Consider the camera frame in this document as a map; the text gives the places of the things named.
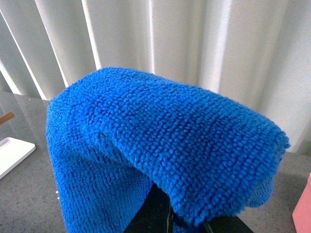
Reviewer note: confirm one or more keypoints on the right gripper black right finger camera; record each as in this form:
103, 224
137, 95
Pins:
226, 224

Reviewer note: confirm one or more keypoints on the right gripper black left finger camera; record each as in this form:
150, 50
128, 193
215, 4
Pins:
155, 215

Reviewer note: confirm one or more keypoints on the blue microfiber cloth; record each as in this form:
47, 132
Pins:
116, 132

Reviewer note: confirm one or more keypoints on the pink plastic box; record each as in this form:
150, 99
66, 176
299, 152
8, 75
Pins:
302, 212

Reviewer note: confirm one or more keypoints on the white rack with wooden rods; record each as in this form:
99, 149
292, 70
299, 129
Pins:
12, 152

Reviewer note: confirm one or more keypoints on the white pleated curtain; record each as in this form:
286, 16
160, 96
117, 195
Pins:
257, 52

